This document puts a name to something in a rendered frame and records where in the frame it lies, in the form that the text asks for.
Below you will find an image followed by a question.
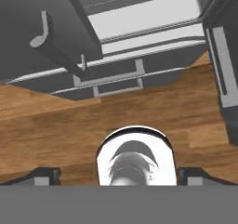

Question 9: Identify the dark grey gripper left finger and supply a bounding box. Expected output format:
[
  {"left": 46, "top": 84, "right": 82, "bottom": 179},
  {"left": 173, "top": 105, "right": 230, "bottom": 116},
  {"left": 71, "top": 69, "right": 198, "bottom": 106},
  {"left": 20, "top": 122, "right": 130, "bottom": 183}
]
[{"left": 0, "top": 166, "right": 61, "bottom": 187}]

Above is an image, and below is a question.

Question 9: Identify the grey fridge drawer handle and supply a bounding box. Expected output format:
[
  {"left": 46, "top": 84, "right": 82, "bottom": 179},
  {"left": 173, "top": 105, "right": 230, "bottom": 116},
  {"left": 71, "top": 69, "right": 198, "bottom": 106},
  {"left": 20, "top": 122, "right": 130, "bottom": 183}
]
[{"left": 72, "top": 58, "right": 146, "bottom": 99}]

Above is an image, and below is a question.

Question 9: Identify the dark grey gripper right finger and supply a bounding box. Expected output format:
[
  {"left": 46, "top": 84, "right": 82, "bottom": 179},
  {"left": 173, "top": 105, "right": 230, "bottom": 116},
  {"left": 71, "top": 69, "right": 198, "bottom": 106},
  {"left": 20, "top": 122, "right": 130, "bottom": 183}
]
[{"left": 177, "top": 166, "right": 238, "bottom": 187}]

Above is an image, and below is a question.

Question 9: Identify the grey fridge door handle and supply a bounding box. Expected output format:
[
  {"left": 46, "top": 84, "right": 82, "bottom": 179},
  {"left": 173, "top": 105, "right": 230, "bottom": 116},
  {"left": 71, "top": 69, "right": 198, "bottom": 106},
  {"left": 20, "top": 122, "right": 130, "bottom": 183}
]
[
  {"left": 204, "top": 25, "right": 238, "bottom": 110},
  {"left": 29, "top": 10, "right": 54, "bottom": 48}
]

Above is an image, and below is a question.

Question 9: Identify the dark grey fridge door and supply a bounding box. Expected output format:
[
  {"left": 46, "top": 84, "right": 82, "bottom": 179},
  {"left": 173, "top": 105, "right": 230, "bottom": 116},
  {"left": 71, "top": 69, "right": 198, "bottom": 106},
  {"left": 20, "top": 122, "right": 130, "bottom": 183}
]
[
  {"left": 0, "top": 0, "right": 104, "bottom": 84},
  {"left": 198, "top": 0, "right": 238, "bottom": 148}
]

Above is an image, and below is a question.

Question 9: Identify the open grey fridge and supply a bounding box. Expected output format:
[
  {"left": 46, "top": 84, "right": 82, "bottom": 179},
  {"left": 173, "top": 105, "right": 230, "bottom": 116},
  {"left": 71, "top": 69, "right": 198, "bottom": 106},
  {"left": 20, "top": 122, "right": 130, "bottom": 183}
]
[{"left": 6, "top": 0, "right": 209, "bottom": 102}]

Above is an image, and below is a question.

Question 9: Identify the white round object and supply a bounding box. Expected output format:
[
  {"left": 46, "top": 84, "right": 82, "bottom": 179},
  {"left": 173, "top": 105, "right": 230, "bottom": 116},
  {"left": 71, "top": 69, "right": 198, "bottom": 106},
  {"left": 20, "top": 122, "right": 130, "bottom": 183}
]
[{"left": 95, "top": 125, "right": 178, "bottom": 187}]

